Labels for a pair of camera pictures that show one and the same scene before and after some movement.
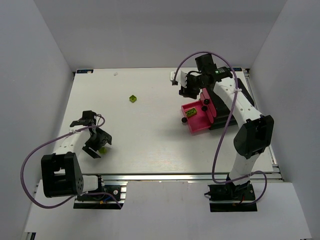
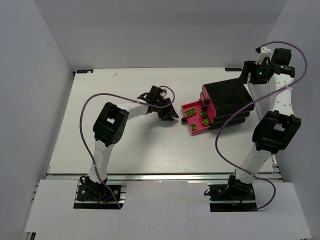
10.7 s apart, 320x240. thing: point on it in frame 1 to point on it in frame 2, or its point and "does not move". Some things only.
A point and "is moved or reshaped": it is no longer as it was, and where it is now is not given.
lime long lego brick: [191, 112] does not move
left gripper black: [99, 141] to [164, 110]
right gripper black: [189, 88] to [249, 72]
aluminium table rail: [178, 177] does not move
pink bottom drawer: [197, 120] does not move
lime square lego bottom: [103, 150] is moved or reshaped
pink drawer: [205, 107] does not move
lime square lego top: [132, 98] is moved or reshaped
